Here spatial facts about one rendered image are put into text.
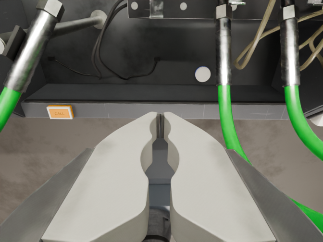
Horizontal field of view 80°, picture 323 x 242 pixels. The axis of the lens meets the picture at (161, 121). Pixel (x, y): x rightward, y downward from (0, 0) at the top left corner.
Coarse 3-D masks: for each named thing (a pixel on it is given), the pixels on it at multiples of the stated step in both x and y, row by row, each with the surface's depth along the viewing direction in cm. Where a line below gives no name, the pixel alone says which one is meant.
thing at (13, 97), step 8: (8, 88) 18; (0, 96) 17; (8, 96) 18; (16, 96) 18; (0, 104) 17; (8, 104) 18; (16, 104) 18; (0, 112) 17; (8, 112) 18; (0, 120) 17; (0, 128) 17
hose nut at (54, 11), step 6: (42, 0) 18; (48, 0) 18; (54, 0) 18; (36, 6) 18; (42, 6) 18; (48, 6) 18; (54, 6) 19; (60, 6) 19; (48, 12) 18; (54, 12) 19; (60, 12) 19; (60, 18) 20
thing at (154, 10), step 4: (152, 0) 20; (156, 0) 20; (160, 0) 20; (152, 4) 20; (156, 4) 20; (160, 4) 20; (152, 8) 20; (156, 8) 20; (160, 8) 20; (152, 12) 20; (156, 12) 20; (160, 12) 20
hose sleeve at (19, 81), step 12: (36, 24) 18; (48, 24) 19; (36, 36) 18; (48, 36) 19; (24, 48) 18; (36, 48) 18; (24, 60) 18; (36, 60) 18; (12, 72) 18; (24, 72) 18; (12, 84) 17; (24, 84) 18
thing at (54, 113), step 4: (52, 112) 43; (56, 112) 43; (60, 112) 43; (64, 112) 43; (68, 112) 43; (72, 112) 44; (52, 116) 44; (56, 116) 44; (60, 116) 44; (64, 116) 44; (68, 116) 44
